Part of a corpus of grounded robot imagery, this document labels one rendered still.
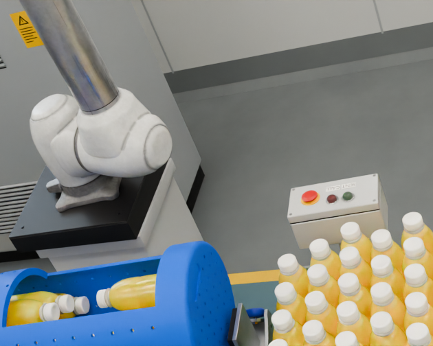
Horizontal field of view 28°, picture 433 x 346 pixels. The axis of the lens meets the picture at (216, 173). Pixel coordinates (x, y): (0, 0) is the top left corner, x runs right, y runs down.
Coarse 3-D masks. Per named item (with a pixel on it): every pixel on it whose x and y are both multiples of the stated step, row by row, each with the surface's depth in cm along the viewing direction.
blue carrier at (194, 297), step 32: (160, 256) 185; (192, 256) 168; (0, 288) 180; (32, 288) 198; (64, 288) 197; (96, 288) 195; (160, 288) 164; (192, 288) 166; (224, 288) 182; (0, 320) 175; (64, 320) 169; (96, 320) 167; (128, 320) 164; (160, 320) 162; (192, 320) 162; (224, 320) 178
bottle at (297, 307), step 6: (294, 300) 169; (300, 300) 170; (276, 306) 172; (282, 306) 170; (288, 306) 169; (294, 306) 169; (300, 306) 170; (306, 306) 171; (294, 312) 169; (300, 312) 170; (306, 312) 170; (294, 318) 170; (300, 318) 170
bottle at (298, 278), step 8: (280, 272) 176; (296, 272) 176; (304, 272) 177; (280, 280) 177; (288, 280) 176; (296, 280) 175; (304, 280) 176; (296, 288) 176; (304, 288) 176; (304, 296) 177
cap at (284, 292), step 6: (288, 282) 170; (276, 288) 170; (282, 288) 170; (288, 288) 169; (276, 294) 169; (282, 294) 168; (288, 294) 168; (294, 294) 169; (282, 300) 169; (288, 300) 169
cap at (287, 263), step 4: (284, 256) 177; (288, 256) 176; (292, 256) 176; (280, 260) 176; (284, 260) 176; (288, 260) 175; (292, 260) 175; (296, 260) 175; (280, 264) 175; (284, 264) 175; (288, 264) 174; (292, 264) 174; (296, 264) 175; (280, 268) 175; (284, 268) 174; (288, 268) 174; (292, 268) 175; (284, 272) 175; (288, 272) 175
